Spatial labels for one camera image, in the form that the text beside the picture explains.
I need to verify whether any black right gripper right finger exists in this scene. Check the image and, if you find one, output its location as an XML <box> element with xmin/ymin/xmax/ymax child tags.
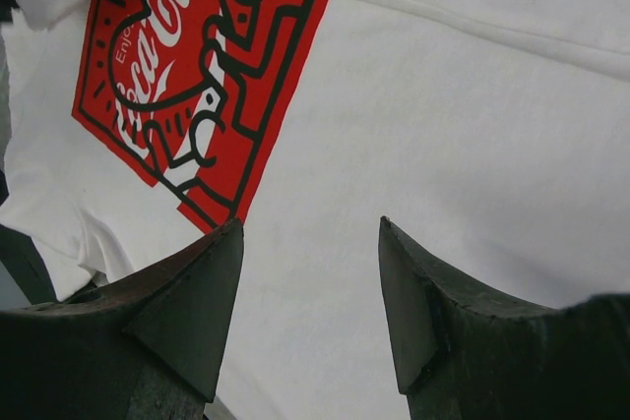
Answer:
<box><xmin>378</xmin><ymin>218</ymin><xmax>629</xmax><ymax>419</ymax></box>

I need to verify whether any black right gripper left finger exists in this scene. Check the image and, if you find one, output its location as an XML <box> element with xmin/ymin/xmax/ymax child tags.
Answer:
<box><xmin>1</xmin><ymin>219</ymin><xmax>244</xmax><ymax>419</ymax></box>

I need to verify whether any white t-shirt red print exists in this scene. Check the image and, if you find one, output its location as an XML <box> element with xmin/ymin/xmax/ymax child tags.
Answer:
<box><xmin>1</xmin><ymin>0</ymin><xmax>629</xmax><ymax>419</ymax></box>

